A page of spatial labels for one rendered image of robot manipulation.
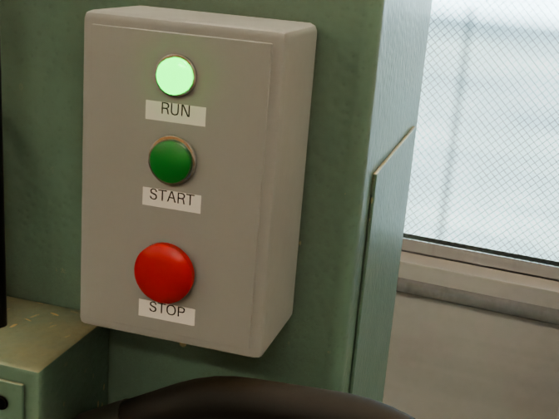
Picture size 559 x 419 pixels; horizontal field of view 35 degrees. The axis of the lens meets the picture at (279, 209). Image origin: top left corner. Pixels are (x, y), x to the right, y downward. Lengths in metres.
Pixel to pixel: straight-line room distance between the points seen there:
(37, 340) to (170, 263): 0.11
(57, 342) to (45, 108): 0.13
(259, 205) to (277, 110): 0.05
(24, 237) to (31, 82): 0.09
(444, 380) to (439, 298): 0.20
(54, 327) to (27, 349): 0.03
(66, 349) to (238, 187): 0.14
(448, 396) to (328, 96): 1.68
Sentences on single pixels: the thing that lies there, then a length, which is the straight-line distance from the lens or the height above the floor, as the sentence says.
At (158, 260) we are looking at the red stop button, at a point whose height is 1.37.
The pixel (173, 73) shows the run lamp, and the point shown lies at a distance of 0.40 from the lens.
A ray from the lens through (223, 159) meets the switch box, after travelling 0.41.
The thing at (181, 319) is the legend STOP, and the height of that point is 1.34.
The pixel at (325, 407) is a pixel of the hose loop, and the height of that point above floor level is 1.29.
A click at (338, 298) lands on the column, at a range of 0.48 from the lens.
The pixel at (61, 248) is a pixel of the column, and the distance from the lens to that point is 0.53.
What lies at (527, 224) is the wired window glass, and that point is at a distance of 2.01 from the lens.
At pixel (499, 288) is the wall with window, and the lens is 1.98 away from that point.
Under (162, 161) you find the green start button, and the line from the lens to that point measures 0.41.
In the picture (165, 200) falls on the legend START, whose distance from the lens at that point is 0.42.
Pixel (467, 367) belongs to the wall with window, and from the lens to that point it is 2.06.
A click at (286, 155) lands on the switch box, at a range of 0.42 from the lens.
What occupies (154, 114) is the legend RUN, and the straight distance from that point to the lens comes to 0.42.
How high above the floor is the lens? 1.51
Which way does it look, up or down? 17 degrees down
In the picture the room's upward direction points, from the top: 5 degrees clockwise
